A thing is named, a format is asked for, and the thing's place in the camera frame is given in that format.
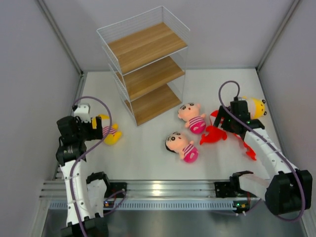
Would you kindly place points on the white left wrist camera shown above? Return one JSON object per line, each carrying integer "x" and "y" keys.
{"x": 82, "y": 111}

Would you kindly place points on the slotted grey cable duct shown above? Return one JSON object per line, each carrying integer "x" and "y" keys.
{"x": 130, "y": 204}

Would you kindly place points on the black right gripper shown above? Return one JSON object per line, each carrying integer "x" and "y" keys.
{"x": 218, "y": 119}

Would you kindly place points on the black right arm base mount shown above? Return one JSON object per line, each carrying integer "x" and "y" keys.
{"x": 226, "y": 190}

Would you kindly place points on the yellow bear plush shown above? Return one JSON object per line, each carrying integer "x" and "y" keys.
{"x": 113, "y": 132}
{"x": 256, "y": 107}

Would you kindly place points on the white wire wooden shelf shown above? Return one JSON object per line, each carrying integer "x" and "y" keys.
{"x": 147, "y": 56}

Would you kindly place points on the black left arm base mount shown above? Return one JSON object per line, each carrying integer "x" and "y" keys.
{"x": 115, "y": 187}

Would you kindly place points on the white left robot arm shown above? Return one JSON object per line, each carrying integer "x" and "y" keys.
{"x": 85, "y": 191}

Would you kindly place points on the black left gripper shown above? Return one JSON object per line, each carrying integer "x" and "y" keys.
{"x": 97, "y": 132}

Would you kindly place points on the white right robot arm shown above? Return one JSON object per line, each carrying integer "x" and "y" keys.
{"x": 287, "y": 188}

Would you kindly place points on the pink bald baby doll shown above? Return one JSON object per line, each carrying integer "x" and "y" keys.
{"x": 194, "y": 120}

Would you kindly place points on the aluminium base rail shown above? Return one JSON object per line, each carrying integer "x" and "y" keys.
{"x": 151, "y": 189}

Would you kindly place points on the red shark plush toy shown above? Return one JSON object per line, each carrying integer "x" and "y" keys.
{"x": 214, "y": 134}

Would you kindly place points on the pink black-haired boy doll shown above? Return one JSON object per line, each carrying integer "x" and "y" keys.
{"x": 178, "y": 143}

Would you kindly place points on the yellow bear plush right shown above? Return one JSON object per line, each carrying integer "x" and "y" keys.
{"x": 256, "y": 107}

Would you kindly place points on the yellow bear plush left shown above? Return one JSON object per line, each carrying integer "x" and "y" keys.
{"x": 113, "y": 132}

